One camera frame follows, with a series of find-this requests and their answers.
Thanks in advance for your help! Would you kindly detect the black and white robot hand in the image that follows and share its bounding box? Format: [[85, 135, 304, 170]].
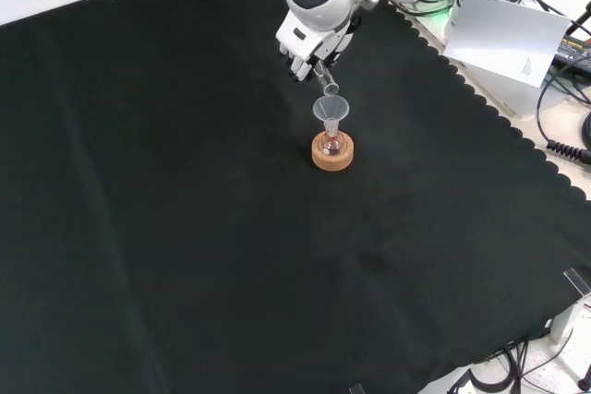
[[275, 9, 362, 84]]

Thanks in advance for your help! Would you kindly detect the clear graduated cylinder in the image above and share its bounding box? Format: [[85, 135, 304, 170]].
[[312, 60, 341, 96]]

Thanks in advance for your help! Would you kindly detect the round-bottom glass flask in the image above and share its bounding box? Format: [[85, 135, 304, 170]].
[[321, 119, 345, 157]]

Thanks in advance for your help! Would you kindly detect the clear plastic funnel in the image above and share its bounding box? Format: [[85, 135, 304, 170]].
[[312, 94, 351, 133]]

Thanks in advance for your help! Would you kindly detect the black cloth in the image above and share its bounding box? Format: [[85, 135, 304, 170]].
[[0, 0, 591, 394]]

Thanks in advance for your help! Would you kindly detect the white box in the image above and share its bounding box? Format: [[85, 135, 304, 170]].
[[464, 60, 558, 119]]

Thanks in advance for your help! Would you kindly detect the black power adapter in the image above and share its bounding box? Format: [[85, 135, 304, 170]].
[[551, 35, 591, 76]]

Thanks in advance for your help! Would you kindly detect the clear tape strip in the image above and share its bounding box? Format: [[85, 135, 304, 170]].
[[563, 268, 591, 298]]

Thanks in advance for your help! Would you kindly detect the cork ring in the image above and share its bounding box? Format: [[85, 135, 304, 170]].
[[311, 131, 356, 172]]

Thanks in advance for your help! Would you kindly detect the black coiled cable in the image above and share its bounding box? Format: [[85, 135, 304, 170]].
[[535, 74, 591, 162]]

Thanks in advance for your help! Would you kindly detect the black cable bundle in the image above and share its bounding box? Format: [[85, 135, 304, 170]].
[[446, 340, 591, 394]]

